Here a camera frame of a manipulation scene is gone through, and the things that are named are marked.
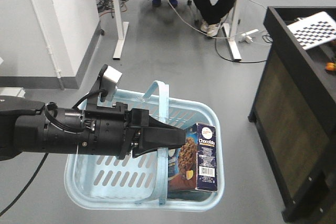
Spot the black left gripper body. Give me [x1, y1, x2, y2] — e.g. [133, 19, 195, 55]
[78, 102, 149, 159]

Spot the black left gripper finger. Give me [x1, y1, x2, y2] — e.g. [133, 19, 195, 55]
[132, 145, 181, 158]
[140, 116, 186, 150]

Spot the dark blue Chocofello cookie box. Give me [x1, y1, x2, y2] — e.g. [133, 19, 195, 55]
[167, 122, 217, 192]

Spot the light blue plastic basket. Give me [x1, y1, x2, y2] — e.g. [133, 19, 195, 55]
[64, 81, 225, 211]

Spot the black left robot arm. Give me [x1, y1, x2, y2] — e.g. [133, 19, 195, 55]
[1, 96, 186, 160]

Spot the wooden black-framed display stand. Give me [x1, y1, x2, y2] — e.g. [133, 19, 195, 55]
[248, 6, 335, 223]

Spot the orange fruit upper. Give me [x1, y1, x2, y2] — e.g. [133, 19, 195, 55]
[325, 62, 336, 72]

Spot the checkerboard calibration board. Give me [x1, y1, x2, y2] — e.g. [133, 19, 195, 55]
[287, 12, 335, 50]

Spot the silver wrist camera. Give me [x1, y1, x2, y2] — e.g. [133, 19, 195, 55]
[97, 64, 122, 102]

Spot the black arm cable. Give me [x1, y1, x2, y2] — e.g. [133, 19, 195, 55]
[0, 152, 50, 217]

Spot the white desk frame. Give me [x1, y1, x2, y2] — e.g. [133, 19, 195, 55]
[112, 0, 242, 63]

